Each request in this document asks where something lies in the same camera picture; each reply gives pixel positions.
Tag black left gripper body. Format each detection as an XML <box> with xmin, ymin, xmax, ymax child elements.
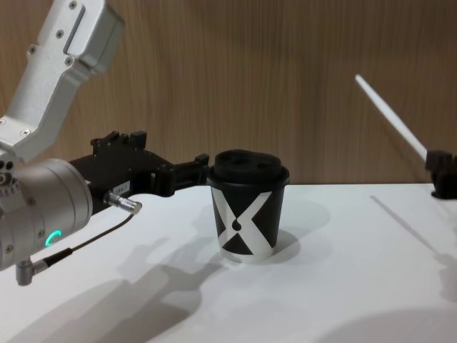
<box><xmin>67</xmin><ymin>145</ymin><xmax>169</xmax><ymax>217</ymax></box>

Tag white straw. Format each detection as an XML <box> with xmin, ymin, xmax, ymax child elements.
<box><xmin>354</xmin><ymin>74</ymin><xmax>429</xmax><ymax>164</ymax></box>

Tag black plastic cup lid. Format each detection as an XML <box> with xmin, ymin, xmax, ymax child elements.
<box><xmin>206</xmin><ymin>149</ymin><xmax>291</xmax><ymax>189</ymax></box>

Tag black and white paper cup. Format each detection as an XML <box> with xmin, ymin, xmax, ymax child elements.
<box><xmin>208</xmin><ymin>178</ymin><xmax>288</xmax><ymax>264</ymax></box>

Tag thin dark cable, silver plugs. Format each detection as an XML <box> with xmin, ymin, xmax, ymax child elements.
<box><xmin>16</xmin><ymin>191</ymin><xmax>144</xmax><ymax>287</ymax></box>

